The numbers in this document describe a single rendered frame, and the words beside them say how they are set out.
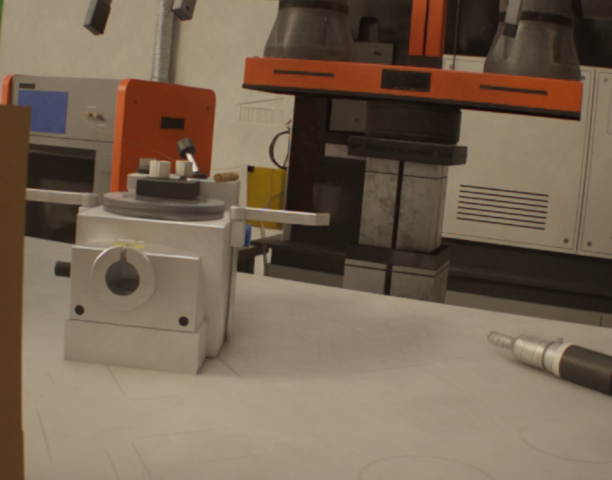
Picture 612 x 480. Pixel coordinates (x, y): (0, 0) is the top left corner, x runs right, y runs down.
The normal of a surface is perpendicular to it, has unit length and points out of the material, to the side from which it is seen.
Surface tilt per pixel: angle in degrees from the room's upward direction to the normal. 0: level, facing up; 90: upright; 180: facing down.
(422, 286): 90
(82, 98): 90
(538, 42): 72
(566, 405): 0
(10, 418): 90
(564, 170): 90
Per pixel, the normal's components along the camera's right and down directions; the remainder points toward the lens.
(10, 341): 0.90, 0.13
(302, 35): -0.18, -0.20
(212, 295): -0.03, 0.12
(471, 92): -0.32, 0.09
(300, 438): 0.08, -0.99
